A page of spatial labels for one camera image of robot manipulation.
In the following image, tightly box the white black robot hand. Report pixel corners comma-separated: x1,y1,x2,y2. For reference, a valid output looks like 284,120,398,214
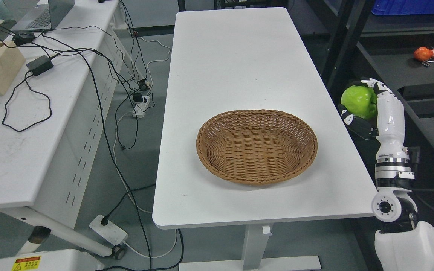
338,78,410,162

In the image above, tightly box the green apple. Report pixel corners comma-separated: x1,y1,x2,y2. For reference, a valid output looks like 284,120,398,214
341,85,377,120

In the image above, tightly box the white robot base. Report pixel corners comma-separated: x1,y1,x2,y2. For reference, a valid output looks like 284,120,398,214
0,249,105,271

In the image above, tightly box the orange object on shelf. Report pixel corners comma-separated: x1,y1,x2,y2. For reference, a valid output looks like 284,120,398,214
413,47,434,62

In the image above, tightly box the black metal shelf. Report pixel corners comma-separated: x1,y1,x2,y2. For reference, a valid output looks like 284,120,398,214
315,0,434,181

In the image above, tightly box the brown wicker basket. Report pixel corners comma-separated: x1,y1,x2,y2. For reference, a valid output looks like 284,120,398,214
196,110,318,186

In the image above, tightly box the white table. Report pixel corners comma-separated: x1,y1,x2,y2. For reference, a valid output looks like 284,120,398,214
152,8,376,271

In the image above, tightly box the blue plastic bin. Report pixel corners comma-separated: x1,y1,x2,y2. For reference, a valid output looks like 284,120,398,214
371,0,434,16

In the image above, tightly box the white power strip far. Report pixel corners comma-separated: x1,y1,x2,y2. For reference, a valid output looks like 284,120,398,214
132,94,151,119

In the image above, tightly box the white power strip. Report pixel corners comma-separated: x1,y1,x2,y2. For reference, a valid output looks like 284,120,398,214
89,215,128,245
132,94,151,119

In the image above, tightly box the white power strip near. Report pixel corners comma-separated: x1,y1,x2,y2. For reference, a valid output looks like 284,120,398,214
89,215,128,245

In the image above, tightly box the white side desk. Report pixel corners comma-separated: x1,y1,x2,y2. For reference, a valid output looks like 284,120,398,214
0,0,131,257

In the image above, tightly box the black power adapter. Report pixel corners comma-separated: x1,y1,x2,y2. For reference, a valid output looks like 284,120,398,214
26,56,54,76

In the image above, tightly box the grey laptop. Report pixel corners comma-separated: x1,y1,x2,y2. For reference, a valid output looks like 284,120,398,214
10,0,75,32

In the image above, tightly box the black computer mouse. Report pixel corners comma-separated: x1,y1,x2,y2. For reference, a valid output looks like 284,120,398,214
12,32,35,46

